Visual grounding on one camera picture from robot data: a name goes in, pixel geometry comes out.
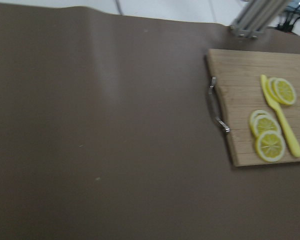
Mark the bamboo cutting board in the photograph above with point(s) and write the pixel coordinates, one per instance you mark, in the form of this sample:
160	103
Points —
238	89

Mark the lemon slice far side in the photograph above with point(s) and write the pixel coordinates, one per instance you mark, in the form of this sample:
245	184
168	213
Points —
282	90

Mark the yellow plastic knife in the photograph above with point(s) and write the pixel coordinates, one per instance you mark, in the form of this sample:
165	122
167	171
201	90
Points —
289	135

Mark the lemon slice handle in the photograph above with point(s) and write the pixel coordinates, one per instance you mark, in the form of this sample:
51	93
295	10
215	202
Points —
270	146
261	121

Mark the aluminium frame post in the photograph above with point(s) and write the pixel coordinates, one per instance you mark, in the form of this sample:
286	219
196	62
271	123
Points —
255	17

